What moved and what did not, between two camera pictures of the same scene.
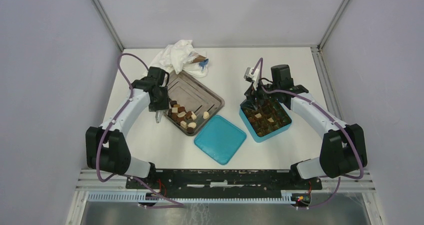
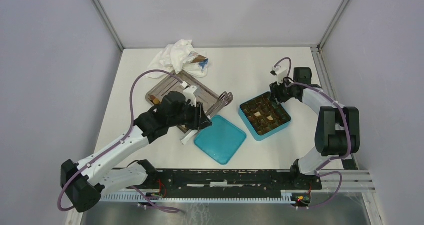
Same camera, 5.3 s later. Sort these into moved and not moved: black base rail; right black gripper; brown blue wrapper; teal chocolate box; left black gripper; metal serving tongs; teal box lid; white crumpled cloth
Moved: metal serving tongs; left black gripper; right black gripper
Not moved: brown blue wrapper; white crumpled cloth; black base rail; teal chocolate box; teal box lid
